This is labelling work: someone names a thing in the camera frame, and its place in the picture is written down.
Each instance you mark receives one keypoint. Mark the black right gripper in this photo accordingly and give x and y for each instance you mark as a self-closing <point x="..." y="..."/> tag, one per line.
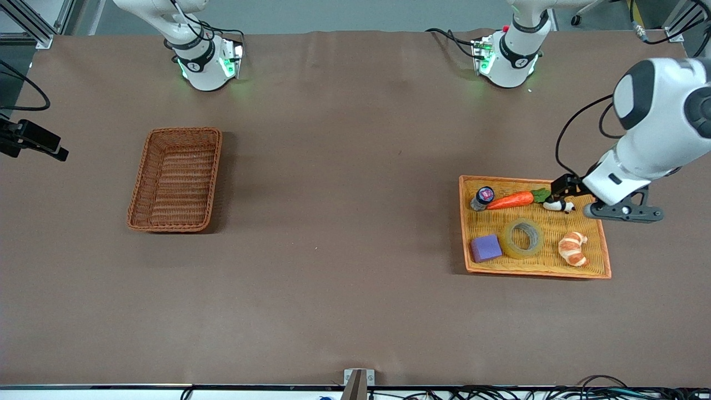
<point x="26" y="136"/>

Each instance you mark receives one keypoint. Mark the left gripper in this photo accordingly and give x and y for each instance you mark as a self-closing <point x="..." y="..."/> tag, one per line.
<point x="567" y="185"/>

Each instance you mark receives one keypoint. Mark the yellowish clear tape roll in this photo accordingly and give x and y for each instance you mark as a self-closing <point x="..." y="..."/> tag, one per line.
<point x="511" y="245"/>

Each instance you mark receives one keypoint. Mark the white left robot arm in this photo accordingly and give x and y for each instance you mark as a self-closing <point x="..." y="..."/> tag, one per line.
<point x="661" y="111"/>

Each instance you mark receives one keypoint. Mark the orange yellow wicker basket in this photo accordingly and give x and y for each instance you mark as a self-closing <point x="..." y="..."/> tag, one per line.
<point x="555" y="223"/>

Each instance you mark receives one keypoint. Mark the brown wicker basket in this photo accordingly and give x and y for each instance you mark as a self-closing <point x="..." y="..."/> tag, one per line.
<point x="175" y="180"/>

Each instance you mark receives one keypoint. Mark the toy panda figure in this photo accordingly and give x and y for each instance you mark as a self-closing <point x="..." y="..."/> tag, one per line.
<point x="555" y="205"/>

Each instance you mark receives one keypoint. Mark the toy croissant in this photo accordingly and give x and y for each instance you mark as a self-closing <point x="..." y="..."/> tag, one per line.
<point x="572" y="250"/>

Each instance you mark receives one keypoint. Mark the orange toy carrot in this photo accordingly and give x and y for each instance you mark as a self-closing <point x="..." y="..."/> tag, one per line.
<point x="508" y="200"/>

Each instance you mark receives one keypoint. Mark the small bottle with pink lid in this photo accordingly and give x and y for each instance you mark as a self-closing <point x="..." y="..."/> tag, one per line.
<point x="483" y="196"/>

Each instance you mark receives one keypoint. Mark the purple foam block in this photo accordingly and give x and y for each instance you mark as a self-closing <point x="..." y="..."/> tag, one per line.
<point x="486" y="248"/>

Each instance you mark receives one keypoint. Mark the brown table cover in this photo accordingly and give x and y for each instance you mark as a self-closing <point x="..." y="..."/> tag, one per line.
<point x="355" y="222"/>

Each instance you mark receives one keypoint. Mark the aluminium frame profile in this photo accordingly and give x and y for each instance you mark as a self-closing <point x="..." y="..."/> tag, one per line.
<point x="680" y="22"/>
<point x="33" y="25"/>

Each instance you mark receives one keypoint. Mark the metal table edge bracket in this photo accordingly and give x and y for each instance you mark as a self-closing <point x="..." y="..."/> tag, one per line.
<point x="358" y="383"/>

